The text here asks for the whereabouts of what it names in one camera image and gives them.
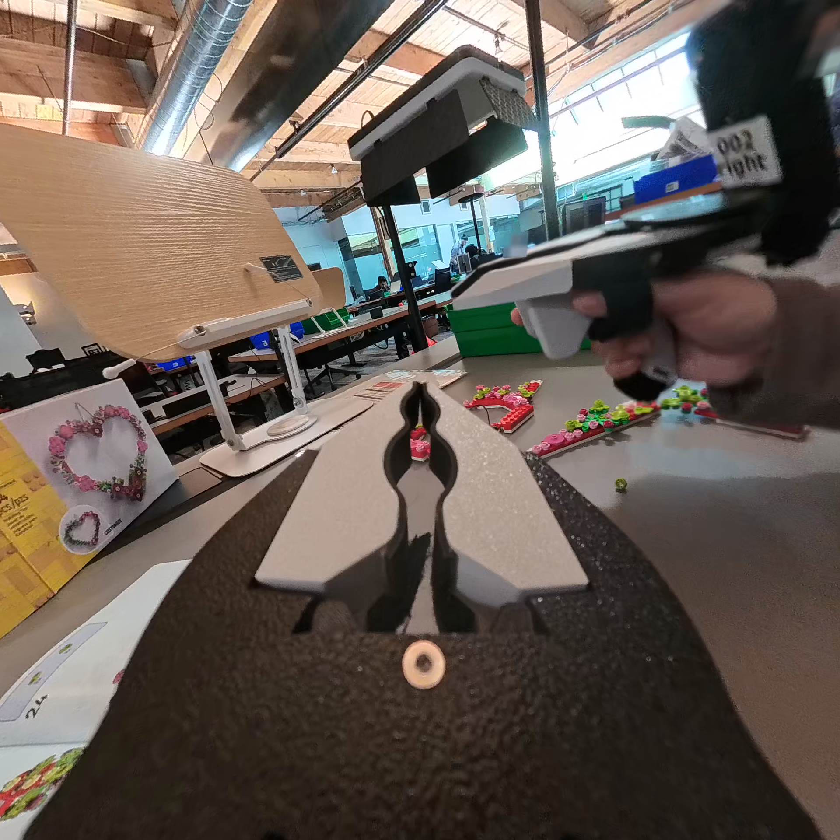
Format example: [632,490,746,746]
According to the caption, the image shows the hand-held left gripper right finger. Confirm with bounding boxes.
[423,382,589,634]

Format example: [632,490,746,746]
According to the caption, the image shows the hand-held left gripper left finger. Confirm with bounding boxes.
[255,381,427,634]

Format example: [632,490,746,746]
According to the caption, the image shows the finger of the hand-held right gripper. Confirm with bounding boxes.
[482,223,660,266]
[451,252,575,311]

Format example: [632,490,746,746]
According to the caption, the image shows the red angled lego flower assembly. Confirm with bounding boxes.
[462,379,544,433]

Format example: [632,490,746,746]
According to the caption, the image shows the long red lego flower strip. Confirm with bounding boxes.
[528,400,662,458]

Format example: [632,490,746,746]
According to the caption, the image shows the red lego strip green flowers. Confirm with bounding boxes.
[659,386,809,442]

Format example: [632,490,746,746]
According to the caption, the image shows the lego instruction booklet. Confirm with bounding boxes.
[0,559,191,840]

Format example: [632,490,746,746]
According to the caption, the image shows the yellow white lego box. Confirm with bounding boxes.
[0,379,179,641]

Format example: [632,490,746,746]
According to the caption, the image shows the person's right hand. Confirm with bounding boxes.
[511,272,778,395]

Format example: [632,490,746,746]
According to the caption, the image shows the large green plastic bin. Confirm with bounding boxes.
[446,298,592,358]

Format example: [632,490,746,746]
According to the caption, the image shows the tall black pole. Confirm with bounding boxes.
[525,0,560,240]

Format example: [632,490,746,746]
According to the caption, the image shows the blue plastic bin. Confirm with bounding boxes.
[633,154,723,201]

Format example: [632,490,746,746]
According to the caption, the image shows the black light stand pole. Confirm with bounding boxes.
[381,203,427,352]

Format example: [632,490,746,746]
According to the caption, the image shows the flat printed leaflet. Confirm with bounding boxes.
[354,369,468,401]

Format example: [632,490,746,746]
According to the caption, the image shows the overhead light panel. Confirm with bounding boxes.
[348,45,539,206]

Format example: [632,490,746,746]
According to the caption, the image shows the wooden book stand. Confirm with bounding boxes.
[0,123,374,479]

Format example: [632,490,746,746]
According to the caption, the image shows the grey metal pipe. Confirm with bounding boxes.
[62,0,78,135]

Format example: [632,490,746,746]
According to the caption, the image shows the silver ventilation duct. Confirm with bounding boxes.
[141,0,260,155]

